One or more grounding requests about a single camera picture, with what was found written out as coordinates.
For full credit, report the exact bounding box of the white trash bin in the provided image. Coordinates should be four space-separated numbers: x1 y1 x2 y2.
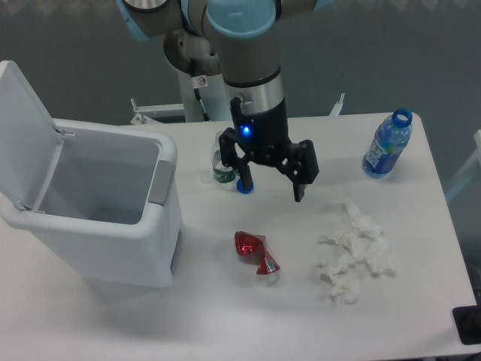
1 60 182 287

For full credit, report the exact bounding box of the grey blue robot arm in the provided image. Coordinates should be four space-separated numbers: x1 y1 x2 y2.
117 1 326 202

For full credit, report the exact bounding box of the clear green-label bottle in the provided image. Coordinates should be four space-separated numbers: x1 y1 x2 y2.
211 131 236 184

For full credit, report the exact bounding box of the black device at edge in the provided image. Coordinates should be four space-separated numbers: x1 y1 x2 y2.
452 305 480 345

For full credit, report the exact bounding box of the crumpled white tissue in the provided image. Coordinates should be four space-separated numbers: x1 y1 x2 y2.
317 197 396 305

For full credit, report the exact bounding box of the white bottle cap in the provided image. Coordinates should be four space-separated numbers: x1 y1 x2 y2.
199 173 213 184

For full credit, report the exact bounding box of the blue plastic bottle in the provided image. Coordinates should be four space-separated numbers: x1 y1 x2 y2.
362 108 413 178

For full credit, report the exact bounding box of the blue bottle cap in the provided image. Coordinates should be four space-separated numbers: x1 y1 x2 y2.
236 179 254 194

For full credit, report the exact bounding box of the white frame at right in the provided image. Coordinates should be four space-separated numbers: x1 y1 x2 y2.
444 129 480 204

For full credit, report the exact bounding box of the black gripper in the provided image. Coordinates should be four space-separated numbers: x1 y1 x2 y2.
219 96 319 202

